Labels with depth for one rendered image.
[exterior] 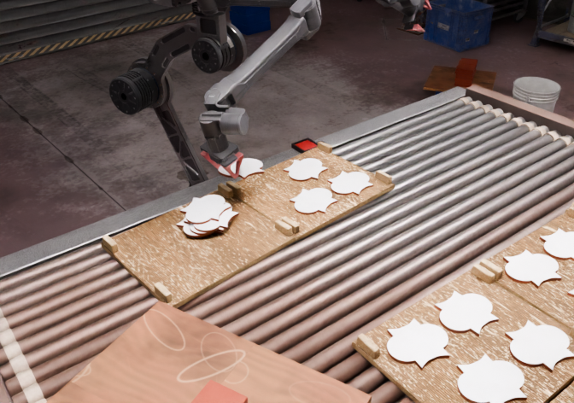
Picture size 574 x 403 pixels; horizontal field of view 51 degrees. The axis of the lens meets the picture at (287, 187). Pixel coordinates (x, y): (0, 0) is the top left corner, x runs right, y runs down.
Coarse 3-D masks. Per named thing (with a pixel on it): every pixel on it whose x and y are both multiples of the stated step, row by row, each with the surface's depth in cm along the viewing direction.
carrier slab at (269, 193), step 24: (336, 168) 197; (360, 168) 197; (264, 192) 185; (288, 192) 185; (360, 192) 184; (384, 192) 186; (264, 216) 176; (288, 216) 174; (312, 216) 174; (336, 216) 174
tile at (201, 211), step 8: (200, 200) 175; (208, 200) 175; (216, 200) 175; (224, 200) 175; (184, 208) 171; (192, 208) 171; (200, 208) 171; (208, 208) 171; (216, 208) 171; (224, 208) 171; (192, 216) 168; (200, 216) 168; (208, 216) 168; (216, 216) 168; (200, 224) 166
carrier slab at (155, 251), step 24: (216, 192) 186; (168, 216) 175; (240, 216) 175; (120, 240) 166; (144, 240) 166; (168, 240) 166; (192, 240) 165; (216, 240) 165; (240, 240) 165; (264, 240) 165; (288, 240) 164; (120, 264) 159; (144, 264) 157; (168, 264) 157; (192, 264) 156; (216, 264) 156; (240, 264) 156; (168, 288) 149; (192, 288) 149
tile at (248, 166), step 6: (246, 162) 179; (252, 162) 180; (258, 162) 180; (222, 168) 174; (234, 168) 175; (240, 168) 175; (246, 168) 176; (252, 168) 176; (258, 168) 176; (222, 174) 172; (228, 174) 171; (240, 174) 172; (246, 174) 172; (252, 174) 174
